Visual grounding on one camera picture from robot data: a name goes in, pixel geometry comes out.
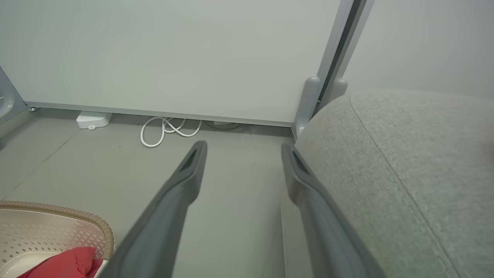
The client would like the red garment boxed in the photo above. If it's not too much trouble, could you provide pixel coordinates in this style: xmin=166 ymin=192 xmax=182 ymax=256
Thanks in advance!
xmin=17 ymin=247 xmax=104 ymax=278

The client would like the grey partition foot with caster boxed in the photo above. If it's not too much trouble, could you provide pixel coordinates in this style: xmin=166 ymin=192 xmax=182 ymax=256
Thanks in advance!
xmin=0 ymin=66 xmax=27 ymax=125

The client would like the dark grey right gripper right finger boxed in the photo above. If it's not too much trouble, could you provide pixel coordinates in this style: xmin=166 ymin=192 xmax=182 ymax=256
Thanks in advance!
xmin=281 ymin=142 xmax=387 ymax=278

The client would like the white laundry basket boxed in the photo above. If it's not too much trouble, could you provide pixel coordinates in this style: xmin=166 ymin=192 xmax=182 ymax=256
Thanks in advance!
xmin=0 ymin=200 xmax=115 ymax=278

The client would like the grey fabric sofa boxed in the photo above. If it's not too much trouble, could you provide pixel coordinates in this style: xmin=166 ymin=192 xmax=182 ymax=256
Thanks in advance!
xmin=294 ymin=89 xmax=494 ymax=278

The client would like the white coiled cable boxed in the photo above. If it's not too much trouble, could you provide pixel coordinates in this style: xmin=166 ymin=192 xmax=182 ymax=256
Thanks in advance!
xmin=140 ymin=117 xmax=203 ymax=148

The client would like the narrow pale partition panel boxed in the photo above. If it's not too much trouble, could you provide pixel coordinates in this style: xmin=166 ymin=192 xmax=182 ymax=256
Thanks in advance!
xmin=340 ymin=0 xmax=494 ymax=99

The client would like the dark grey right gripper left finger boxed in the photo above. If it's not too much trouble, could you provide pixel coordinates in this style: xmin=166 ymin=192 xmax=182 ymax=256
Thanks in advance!
xmin=98 ymin=140 xmax=208 ymax=278

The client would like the white power strip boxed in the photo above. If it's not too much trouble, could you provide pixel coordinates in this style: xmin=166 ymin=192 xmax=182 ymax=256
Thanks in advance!
xmin=76 ymin=111 xmax=113 ymax=131

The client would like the wide pale partition panel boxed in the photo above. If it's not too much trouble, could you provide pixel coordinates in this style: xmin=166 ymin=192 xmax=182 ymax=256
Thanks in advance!
xmin=0 ymin=0 xmax=354 ymax=128

